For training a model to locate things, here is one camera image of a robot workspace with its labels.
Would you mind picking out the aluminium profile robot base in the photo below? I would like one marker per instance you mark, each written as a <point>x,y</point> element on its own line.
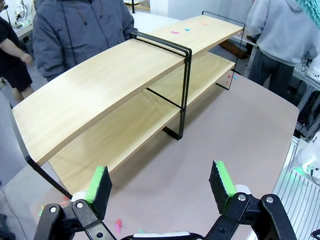
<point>295,200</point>

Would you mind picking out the black shirt person's hand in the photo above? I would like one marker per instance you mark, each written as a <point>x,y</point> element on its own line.
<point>27,58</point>

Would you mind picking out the person in grey hoodie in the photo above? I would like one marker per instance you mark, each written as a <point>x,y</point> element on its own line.
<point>280,32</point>

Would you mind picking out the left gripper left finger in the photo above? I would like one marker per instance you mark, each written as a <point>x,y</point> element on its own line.
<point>100,195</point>

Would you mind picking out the teal microfibre duster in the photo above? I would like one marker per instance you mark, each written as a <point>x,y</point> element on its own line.
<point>310,10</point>

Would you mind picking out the person in black t-shirt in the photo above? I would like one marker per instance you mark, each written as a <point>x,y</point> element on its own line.
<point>12,62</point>

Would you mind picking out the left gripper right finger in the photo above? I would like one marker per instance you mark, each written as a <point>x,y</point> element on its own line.
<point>222,190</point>

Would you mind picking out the wooden shelf unit black frame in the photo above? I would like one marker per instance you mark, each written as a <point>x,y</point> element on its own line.
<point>100,82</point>
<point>200,32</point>

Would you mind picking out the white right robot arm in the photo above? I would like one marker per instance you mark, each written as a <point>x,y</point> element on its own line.
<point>310,155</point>

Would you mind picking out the dark brown wooden board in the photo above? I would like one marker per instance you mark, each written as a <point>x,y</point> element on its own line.
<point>232,48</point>

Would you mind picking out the pink paper scrap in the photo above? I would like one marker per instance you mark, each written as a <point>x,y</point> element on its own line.
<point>119,222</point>
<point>175,32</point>

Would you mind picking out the person in dark grey jacket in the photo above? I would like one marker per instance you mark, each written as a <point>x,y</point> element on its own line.
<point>75,32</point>

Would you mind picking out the yellow paper scrap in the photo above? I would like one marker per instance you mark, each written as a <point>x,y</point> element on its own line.
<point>41,212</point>

